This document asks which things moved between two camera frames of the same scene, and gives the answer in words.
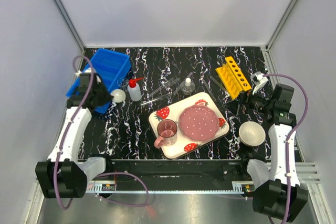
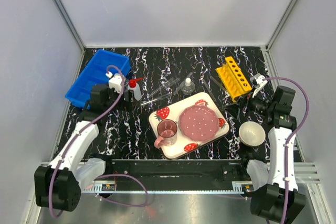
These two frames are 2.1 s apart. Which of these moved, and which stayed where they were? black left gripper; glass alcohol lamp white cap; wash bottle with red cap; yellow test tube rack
Moved: black left gripper
Stayed: glass alcohol lamp white cap; wash bottle with red cap; yellow test tube rack
